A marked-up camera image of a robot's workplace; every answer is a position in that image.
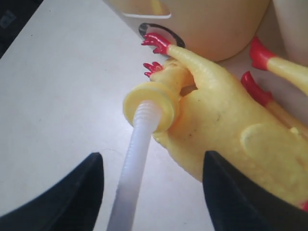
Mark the middle yellow rubber chicken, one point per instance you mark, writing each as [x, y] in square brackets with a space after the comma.
[233, 117]

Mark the headless yellow rubber chicken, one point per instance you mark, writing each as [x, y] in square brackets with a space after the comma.
[264, 59]

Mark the cream bin marked circle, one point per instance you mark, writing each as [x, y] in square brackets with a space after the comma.
[214, 29]

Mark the chicken head with white squeaker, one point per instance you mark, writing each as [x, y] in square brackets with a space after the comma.
[150, 107]

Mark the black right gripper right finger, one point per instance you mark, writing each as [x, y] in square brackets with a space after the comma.
[235, 203]

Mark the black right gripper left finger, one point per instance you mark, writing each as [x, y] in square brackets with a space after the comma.
[73, 204]

